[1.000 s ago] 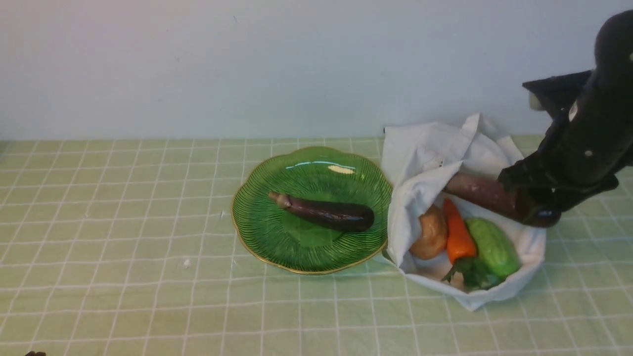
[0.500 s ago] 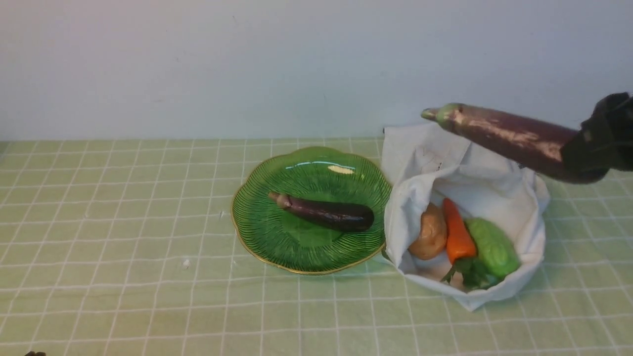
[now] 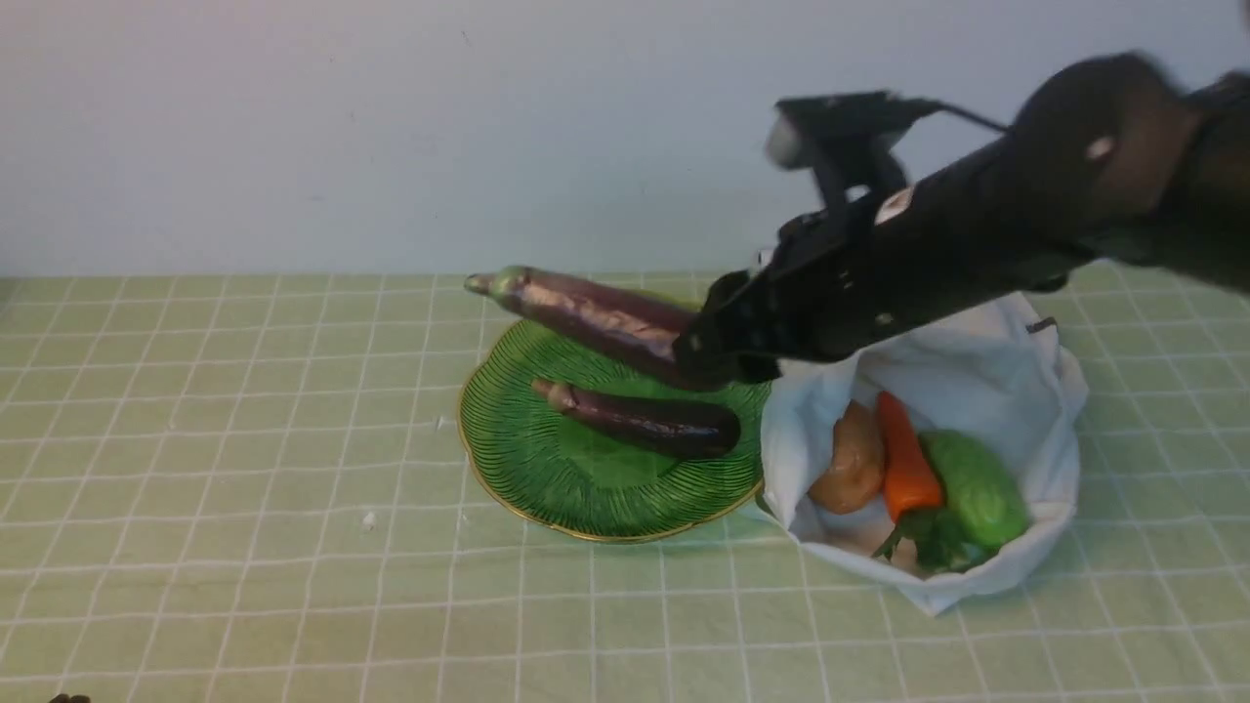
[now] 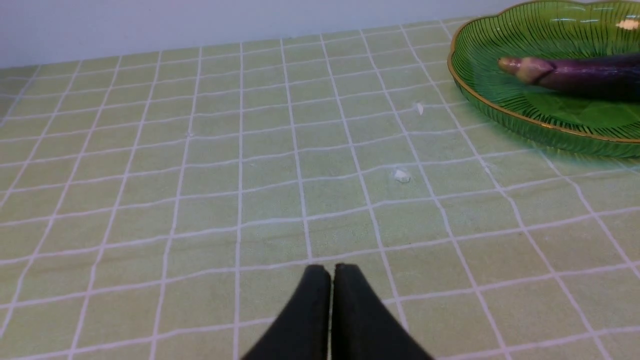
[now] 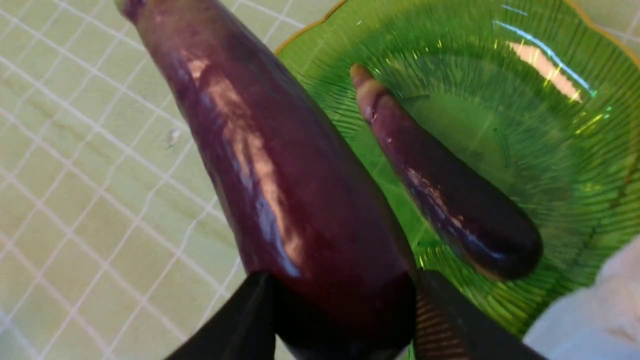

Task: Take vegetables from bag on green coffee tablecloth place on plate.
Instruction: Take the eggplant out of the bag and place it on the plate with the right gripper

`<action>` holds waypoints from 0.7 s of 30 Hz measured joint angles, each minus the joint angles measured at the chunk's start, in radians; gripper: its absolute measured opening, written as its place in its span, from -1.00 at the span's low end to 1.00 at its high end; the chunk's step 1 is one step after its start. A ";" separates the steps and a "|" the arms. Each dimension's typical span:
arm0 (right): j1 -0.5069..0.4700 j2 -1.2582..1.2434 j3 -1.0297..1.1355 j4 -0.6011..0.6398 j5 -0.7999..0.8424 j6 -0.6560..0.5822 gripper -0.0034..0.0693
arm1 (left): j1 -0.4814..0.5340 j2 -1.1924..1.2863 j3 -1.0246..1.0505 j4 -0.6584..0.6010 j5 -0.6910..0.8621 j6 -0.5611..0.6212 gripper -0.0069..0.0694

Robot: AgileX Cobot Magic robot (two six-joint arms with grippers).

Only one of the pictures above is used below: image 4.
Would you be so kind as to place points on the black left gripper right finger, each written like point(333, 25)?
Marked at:
point(362, 328)

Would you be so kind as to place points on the purple eggplant on plate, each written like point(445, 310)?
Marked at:
point(610, 77)

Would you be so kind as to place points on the small white paper scrap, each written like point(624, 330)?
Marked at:
point(419, 107)

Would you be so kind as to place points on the green glass plate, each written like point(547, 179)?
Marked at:
point(550, 29)

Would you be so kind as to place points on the green checkered tablecloth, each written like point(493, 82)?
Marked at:
point(164, 205)

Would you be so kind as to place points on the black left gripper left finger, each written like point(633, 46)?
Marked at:
point(301, 330)

